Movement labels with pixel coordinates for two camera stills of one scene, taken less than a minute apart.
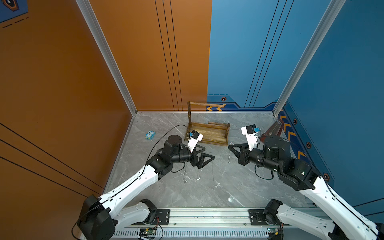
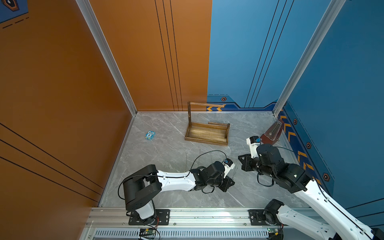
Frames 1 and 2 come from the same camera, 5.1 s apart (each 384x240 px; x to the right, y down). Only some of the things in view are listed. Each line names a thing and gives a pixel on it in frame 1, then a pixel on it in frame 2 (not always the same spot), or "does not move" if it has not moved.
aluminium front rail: x=218 y=218 does not move
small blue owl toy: x=150 y=135 does not move
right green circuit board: x=273 y=230 does not move
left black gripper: x=199 y=164 -> x=227 y=183
